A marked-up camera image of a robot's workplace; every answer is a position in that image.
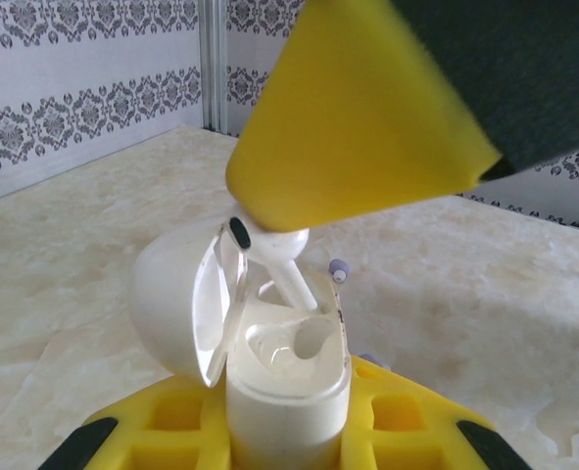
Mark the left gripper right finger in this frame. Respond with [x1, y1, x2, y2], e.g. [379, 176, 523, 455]
[340, 356, 530, 470]

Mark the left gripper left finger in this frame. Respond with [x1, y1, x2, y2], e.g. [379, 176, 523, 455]
[38, 379, 231, 470]

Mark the white round earbud case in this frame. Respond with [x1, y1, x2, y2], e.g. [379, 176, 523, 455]
[130, 225, 354, 470]

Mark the white earbud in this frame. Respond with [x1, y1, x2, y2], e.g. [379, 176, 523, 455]
[227, 203, 319, 314]

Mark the purple earbud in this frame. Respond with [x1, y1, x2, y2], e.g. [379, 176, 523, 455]
[326, 258, 353, 285]

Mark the aluminium frame post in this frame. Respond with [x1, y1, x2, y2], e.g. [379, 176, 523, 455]
[198, 0, 229, 134]

